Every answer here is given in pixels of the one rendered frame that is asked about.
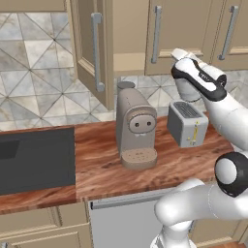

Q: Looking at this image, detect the grey dishwasher handle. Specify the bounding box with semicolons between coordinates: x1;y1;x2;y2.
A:
90;188;177;211

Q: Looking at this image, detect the open beige cabinet door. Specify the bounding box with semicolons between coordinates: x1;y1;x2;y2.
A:
66;0;116;111

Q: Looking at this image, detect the beige drawer front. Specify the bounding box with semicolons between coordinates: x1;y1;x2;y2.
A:
0;206;62;241

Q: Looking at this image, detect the beige wall cabinet carcass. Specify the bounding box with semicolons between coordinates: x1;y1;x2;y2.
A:
112;0;150;78

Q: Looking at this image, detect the beige closed cabinet door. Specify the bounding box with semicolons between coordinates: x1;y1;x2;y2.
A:
211;0;248;72
144;0;215;77

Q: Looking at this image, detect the grey toaster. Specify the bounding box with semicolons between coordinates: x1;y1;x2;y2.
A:
167;100;209;149

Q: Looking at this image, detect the beige wall cabinet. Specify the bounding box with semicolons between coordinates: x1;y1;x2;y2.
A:
0;0;68;14

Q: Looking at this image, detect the taupe coffee machine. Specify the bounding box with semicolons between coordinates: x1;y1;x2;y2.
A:
115;80;159;171

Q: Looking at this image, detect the black hob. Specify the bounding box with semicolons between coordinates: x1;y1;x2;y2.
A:
0;125;78;197

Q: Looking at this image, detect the beige base cabinet door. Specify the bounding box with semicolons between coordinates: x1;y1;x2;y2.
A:
0;222;95;248
188;219;248;248

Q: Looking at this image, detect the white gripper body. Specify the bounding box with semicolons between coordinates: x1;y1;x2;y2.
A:
170;47;203;63

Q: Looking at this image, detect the grey dishwasher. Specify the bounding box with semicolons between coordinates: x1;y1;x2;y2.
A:
87;187;178;248

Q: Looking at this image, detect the grey handle of open door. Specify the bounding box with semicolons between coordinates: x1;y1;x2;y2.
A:
90;12;107;93

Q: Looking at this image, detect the narrow beige cabinet panel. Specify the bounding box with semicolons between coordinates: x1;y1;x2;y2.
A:
57;201;91;228

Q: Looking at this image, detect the grey cabinet door handle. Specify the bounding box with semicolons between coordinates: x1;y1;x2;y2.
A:
218;4;240;61
150;5;163;65

